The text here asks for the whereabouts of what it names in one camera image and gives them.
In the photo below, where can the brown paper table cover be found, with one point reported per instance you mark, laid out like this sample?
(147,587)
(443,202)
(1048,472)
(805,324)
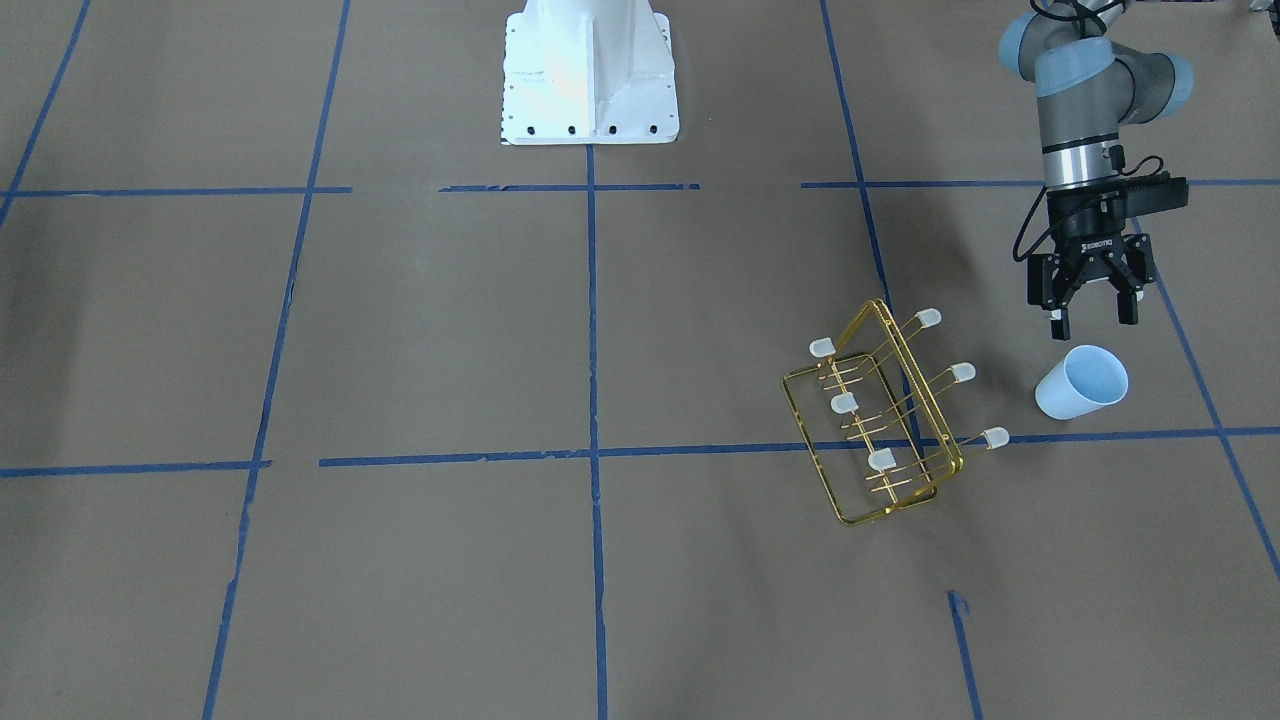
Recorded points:
(319,402)

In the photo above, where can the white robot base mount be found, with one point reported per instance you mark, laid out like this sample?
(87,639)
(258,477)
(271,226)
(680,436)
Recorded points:
(580,72)

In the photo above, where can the light blue plastic cup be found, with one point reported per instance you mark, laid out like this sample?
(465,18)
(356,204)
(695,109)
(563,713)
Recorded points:
(1087,378)

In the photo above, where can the gold wire cup holder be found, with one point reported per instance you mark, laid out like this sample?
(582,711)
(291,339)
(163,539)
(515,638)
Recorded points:
(871,416)

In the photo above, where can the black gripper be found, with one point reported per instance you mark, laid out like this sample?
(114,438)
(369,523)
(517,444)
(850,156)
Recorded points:
(1082,231)

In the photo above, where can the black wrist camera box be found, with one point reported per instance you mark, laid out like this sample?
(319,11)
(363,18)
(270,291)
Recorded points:
(1146,195)

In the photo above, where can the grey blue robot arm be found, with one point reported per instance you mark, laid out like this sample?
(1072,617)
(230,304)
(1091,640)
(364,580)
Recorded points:
(1087,89)

